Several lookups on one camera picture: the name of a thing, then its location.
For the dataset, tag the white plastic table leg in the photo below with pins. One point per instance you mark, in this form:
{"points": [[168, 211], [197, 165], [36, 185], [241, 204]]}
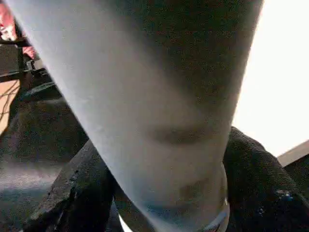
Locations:
{"points": [[132, 84]]}

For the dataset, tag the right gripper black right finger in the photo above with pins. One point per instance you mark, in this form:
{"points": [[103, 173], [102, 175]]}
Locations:
{"points": [[260, 193]]}

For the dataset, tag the white plastic table top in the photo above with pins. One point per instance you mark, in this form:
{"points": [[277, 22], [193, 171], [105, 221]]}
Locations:
{"points": [[277, 72]]}

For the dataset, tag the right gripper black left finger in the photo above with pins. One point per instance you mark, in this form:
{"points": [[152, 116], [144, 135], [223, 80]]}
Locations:
{"points": [[79, 193]]}

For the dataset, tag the pink crumpled cloth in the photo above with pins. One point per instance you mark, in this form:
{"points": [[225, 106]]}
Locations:
{"points": [[7, 21]]}

